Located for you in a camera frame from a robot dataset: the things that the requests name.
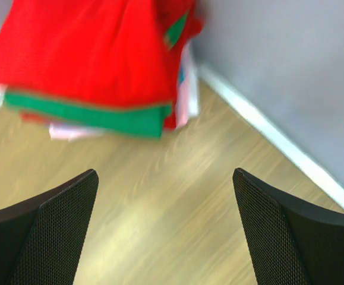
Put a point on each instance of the pink folded t shirt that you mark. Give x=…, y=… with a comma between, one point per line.
x=71, y=132

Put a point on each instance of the white folded t shirt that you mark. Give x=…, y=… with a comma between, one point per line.
x=191, y=78

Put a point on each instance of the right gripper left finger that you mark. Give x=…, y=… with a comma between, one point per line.
x=41, y=238

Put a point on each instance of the green folded t shirt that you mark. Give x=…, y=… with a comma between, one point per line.
x=100, y=115

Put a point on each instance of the blue folded t shirt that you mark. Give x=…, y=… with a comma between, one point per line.
x=182, y=73

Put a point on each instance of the red folded t shirt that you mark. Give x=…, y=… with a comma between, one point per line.
x=120, y=91

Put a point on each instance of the red t shirt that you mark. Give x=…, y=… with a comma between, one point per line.
x=85, y=53
x=120, y=91

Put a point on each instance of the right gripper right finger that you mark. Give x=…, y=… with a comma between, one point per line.
x=290, y=240

